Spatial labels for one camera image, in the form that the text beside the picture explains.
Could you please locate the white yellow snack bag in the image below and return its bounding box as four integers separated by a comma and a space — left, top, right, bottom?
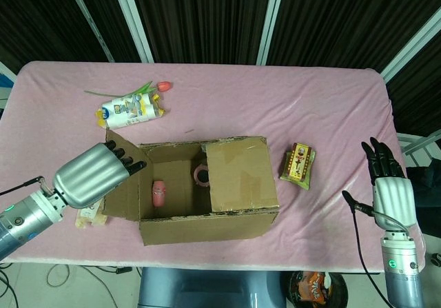
95, 92, 166, 130

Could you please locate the pink fleece tablecloth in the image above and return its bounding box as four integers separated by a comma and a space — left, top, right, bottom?
0, 61, 428, 273

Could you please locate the black floor cable tangle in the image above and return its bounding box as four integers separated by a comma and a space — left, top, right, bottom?
0, 261, 139, 308

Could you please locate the pink tape roll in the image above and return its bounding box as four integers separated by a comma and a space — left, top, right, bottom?
192, 163, 211, 187

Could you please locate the black pleated curtain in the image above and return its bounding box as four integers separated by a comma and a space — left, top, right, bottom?
0, 0, 441, 143

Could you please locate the brown cardboard box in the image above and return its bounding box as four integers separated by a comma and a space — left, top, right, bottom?
101, 127, 280, 247

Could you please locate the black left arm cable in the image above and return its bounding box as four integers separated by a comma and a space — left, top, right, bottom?
0, 176, 45, 196

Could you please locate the pink bottle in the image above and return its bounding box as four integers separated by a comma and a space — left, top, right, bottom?
152, 180, 167, 208

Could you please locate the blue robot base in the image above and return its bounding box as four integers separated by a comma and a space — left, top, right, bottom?
137, 266, 289, 308

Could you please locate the green snack packet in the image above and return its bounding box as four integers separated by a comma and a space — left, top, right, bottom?
278, 147, 317, 192

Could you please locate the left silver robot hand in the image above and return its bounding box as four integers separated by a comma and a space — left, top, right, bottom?
53, 141, 147, 209

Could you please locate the white partition frame bar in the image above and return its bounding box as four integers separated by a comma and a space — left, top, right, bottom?
110, 0, 154, 63
63, 0, 114, 63
380, 37, 441, 81
256, 0, 287, 66

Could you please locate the orange snack wrapper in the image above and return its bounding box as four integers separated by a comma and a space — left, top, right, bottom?
298, 271, 331, 304

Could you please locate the artificial orange tulip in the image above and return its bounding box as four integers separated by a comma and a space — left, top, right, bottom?
84, 80, 172, 99

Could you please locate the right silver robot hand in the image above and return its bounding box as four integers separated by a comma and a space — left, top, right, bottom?
342, 136, 418, 233

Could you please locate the black right hand cable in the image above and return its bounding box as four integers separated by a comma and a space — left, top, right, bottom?
350, 203, 393, 308

